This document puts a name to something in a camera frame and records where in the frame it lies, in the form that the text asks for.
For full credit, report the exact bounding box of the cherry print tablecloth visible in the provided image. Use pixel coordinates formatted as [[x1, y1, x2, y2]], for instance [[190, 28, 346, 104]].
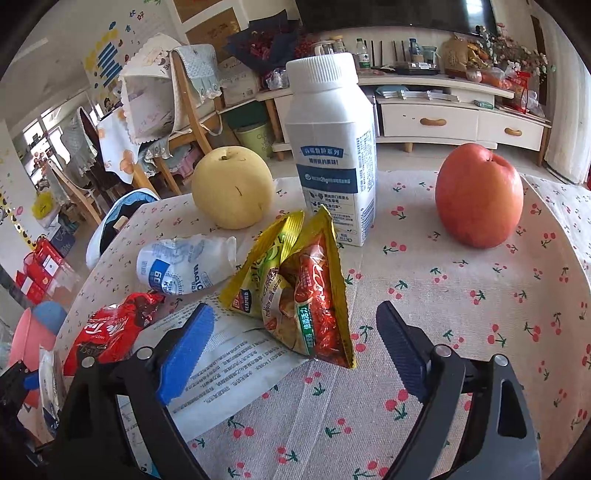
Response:
[[39, 171, 591, 480]]

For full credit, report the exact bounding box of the white tv cabinet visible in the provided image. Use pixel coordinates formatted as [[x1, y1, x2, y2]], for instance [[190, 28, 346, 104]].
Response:
[[256, 71, 552, 167]]

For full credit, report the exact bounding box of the blue white padded chair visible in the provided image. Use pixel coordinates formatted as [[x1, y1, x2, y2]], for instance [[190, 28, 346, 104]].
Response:
[[86, 189, 160, 268]]

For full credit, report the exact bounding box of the red wrapper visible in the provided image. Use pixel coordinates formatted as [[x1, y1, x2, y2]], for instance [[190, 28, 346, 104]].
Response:
[[63, 291, 166, 377]]

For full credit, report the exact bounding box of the brown paper bag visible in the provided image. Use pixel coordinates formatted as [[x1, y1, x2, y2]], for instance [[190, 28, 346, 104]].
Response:
[[442, 37, 476, 79]]

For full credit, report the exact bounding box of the stack of red boxes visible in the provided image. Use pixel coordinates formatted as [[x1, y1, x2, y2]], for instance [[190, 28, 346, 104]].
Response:
[[14, 237, 65, 305]]

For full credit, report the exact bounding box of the red snack bag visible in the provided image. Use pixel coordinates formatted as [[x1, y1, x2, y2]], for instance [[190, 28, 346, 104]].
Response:
[[508, 71, 532, 114]]

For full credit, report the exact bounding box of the red apple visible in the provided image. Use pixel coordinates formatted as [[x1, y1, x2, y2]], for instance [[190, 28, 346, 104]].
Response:
[[435, 143, 525, 249]]

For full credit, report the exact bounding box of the white plastic bottle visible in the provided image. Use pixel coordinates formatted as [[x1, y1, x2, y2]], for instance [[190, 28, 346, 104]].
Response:
[[136, 234, 237, 296]]

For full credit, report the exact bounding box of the red berry bouquet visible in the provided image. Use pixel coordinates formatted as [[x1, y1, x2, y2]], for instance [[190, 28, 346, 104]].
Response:
[[295, 34, 324, 58]]

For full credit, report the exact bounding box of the blue round lid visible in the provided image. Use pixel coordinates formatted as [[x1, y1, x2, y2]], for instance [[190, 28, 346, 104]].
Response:
[[32, 301, 68, 335]]

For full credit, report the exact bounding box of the black tray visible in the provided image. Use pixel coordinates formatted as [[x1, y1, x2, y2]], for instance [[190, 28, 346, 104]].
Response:
[[372, 62, 439, 75]]

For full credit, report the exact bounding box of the dark blue flower bouquet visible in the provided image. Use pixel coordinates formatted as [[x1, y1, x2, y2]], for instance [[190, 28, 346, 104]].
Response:
[[225, 21, 301, 77]]

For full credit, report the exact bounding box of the pink plastic bin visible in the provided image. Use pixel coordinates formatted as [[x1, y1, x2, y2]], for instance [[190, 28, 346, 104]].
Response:
[[8, 307, 58, 407]]

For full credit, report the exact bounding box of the light blue lace chair cover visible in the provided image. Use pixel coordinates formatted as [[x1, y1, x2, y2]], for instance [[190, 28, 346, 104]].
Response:
[[172, 44, 220, 100]]

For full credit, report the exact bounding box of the black television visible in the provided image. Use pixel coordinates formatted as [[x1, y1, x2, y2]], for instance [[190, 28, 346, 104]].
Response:
[[295, 0, 499, 35]]

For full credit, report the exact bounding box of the yellow green snack packet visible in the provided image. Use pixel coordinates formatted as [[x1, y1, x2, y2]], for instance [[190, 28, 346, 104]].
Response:
[[218, 211, 306, 330]]

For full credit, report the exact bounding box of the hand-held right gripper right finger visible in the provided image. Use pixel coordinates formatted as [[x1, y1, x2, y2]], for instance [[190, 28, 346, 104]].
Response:
[[375, 301, 543, 480]]

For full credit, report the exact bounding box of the white milk carton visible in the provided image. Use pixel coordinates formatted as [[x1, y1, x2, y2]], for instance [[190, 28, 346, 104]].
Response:
[[285, 53, 378, 247]]

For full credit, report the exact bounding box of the green waste bin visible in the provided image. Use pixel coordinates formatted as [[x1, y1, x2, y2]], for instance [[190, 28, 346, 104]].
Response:
[[235, 122, 274, 160]]

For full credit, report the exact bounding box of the dried flower bouquet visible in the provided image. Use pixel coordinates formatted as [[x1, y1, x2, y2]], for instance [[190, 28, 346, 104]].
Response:
[[480, 25, 550, 70]]

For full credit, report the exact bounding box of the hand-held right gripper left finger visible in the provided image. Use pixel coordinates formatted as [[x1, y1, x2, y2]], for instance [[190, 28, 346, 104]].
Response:
[[48, 302, 218, 480]]

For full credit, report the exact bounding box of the white cardboard box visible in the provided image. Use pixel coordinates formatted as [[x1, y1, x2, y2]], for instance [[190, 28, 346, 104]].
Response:
[[217, 58, 262, 107]]

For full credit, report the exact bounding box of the white lace cloth cover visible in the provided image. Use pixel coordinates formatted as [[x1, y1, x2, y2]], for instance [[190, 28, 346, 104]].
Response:
[[119, 33, 185, 145]]

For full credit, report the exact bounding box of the yellow red snack packet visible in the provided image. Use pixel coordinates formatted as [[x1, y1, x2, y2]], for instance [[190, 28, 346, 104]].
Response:
[[277, 204, 356, 370]]

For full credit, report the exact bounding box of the orange print cloth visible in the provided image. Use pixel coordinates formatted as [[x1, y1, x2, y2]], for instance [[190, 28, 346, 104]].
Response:
[[97, 111, 139, 185]]

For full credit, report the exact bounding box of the blue striped wall poster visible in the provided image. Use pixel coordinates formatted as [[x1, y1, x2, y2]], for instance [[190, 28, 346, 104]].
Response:
[[83, 9, 139, 107]]

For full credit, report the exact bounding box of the large yellow pomelo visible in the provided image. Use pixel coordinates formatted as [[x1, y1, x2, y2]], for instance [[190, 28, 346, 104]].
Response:
[[191, 146, 275, 230]]

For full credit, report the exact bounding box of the white printed packet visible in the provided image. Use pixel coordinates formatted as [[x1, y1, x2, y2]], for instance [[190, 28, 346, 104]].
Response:
[[115, 298, 310, 446]]

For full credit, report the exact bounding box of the clear plastic bag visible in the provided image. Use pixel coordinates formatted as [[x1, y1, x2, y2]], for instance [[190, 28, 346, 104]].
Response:
[[39, 348, 66, 430]]

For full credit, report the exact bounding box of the stack of flat books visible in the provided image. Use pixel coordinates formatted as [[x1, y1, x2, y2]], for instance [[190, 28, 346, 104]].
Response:
[[376, 85, 462, 102]]

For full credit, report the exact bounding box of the slim wooden chair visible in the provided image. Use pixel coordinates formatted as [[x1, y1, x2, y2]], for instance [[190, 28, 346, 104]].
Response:
[[46, 161, 103, 227]]

